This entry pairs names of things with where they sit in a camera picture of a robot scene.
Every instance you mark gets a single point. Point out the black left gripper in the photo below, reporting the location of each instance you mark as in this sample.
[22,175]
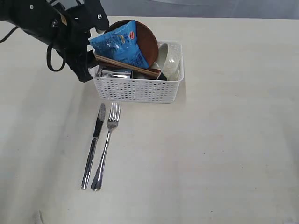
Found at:
[70,38]

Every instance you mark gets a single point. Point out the silver table knife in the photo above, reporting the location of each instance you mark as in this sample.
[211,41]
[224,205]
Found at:
[97,129]

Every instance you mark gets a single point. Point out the silver fork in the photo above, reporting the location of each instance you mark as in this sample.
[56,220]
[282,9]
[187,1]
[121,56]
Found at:
[112,123]

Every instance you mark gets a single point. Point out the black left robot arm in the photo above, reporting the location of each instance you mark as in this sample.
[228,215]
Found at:
[34,18]

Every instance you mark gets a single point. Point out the blue snack bag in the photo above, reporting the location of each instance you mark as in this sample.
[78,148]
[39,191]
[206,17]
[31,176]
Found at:
[121,45]

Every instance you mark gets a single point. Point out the shiny metal tray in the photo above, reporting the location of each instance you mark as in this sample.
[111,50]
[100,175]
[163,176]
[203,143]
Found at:
[117,73]

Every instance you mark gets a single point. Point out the white perforated plastic basket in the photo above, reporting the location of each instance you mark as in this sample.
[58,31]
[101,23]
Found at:
[140,90]

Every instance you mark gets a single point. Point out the black box in basket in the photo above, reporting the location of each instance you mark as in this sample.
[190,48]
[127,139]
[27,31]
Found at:
[138,75]

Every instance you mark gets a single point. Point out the brown round plate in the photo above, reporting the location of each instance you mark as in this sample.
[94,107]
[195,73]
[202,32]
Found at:
[146,41]

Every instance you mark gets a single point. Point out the speckled white bowl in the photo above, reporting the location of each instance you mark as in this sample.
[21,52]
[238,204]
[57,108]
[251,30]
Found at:
[168,61]

